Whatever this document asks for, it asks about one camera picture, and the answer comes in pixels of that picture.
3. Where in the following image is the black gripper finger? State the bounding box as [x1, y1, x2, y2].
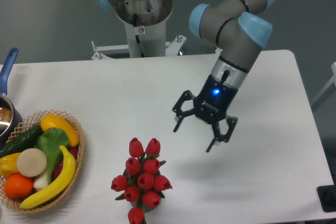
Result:
[205, 115, 238, 153]
[172, 90, 198, 133]

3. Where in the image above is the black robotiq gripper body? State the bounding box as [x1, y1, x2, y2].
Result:
[194, 74, 238, 124]

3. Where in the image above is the red tulip bouquet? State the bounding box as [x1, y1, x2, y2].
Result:
[111, 137, 172, 223]

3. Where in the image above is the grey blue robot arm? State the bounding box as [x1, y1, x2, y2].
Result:
[94, 0, 275, 144]

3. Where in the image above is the dark grey ribbed vase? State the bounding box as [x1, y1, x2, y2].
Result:
[123, 170, 164, 212]

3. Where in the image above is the black device at table edge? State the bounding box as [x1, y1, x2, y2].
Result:
[317, 185, 335, 212]

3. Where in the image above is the yellow squash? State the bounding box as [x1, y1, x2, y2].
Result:
[40, 114, 79, 147]

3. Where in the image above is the green bok choy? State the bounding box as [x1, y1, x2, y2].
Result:
[34, 127, 69, 190]

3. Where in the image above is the dark red vegetable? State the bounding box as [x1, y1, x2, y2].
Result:
[53, 146, 78, 180]

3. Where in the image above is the yellow banana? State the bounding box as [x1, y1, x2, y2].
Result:
[19, 145, 76, 210]

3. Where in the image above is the green cucumber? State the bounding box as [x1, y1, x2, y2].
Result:
[1, 125, 43, 157]

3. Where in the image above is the beige round disc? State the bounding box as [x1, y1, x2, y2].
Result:
[16, 148, 47, 177]

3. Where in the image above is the yellow bell pepper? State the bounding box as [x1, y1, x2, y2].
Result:
[1, 153, 21, 178]

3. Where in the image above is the orange fruit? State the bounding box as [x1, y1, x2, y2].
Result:
[4, 174, 33, 199]

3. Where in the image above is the woven wicker basket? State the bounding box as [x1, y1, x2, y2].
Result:
[1, 110, 85, 214]

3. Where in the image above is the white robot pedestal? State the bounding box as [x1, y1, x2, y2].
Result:
[92, 0, 187, 60]

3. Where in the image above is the white frame at right edge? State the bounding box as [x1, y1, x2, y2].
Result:
[311, 62, 335, 112]

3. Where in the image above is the blue handled saucepan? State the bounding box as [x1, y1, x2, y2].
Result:
[1, 48, 22, 148]

